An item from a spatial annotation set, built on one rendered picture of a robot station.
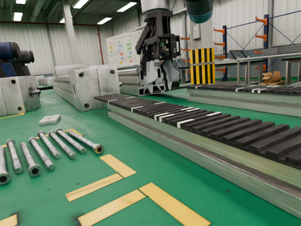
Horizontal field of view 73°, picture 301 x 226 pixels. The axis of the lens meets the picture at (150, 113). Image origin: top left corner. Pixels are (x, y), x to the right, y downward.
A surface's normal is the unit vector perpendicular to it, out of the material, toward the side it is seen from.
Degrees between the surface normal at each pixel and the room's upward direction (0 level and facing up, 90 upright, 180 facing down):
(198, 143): 90
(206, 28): 90
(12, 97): 90
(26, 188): 0
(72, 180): 0
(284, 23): 90
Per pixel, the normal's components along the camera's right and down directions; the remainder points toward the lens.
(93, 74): 0.48, 0.14
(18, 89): 0.13, 0.20
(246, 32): -0.81, 0.21
